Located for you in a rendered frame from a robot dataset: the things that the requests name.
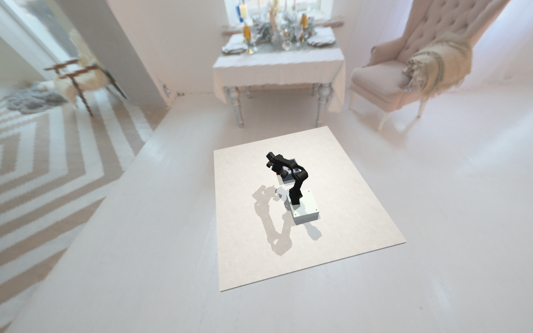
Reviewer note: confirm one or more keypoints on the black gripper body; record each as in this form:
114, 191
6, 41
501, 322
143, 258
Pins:
280, 170

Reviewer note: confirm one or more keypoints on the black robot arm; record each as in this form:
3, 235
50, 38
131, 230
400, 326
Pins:
278, 161

